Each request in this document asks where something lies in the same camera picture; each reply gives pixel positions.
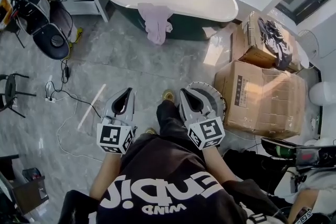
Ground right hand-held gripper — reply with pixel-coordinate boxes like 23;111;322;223
179;88;226;151

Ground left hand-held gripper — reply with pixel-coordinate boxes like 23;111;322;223
96;88;138;155

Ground round laundry basket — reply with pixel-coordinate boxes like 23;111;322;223
185;82;227;126

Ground pink waffle-weave cloth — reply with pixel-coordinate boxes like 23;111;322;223
137;2;173;46

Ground person's left forearm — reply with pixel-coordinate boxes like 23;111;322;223
89;151;124;200

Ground person's right forearm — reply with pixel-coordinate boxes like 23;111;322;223
203;145;242;187

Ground person's black trousers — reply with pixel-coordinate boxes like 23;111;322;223
156;99;192;140

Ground person's right yellow shoe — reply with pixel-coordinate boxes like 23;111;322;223
162;89;175;102

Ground person's black printed shirt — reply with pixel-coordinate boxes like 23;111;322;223
60;133;289;224

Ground large taped cardboard box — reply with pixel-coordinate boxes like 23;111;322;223
214;60;308;140

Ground small cardboard box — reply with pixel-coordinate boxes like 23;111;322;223
232;10;302;74

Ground black and grey backpack rig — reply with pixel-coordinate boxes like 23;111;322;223
261;137;336;174
6;0;71;60

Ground grey crumpled clothes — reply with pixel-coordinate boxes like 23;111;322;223
257;17;293;70

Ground black metal stool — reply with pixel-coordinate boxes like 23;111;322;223
0;73;37;119

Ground white oval lid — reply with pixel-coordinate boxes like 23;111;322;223
300;44;311;69

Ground brown open box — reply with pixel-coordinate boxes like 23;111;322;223
12;168;50;215

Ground white ceramic toilet bowl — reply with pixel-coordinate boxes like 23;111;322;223
309;81;336;106

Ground black power adapter with cable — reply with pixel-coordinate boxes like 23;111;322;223
44;59;103;119

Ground white floor cable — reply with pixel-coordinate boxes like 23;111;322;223
55;99;106;163

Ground person's white backpack strap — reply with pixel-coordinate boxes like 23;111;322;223
240;201;268;224

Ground round wire fan guard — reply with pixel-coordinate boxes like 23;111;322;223
298;29;320;60

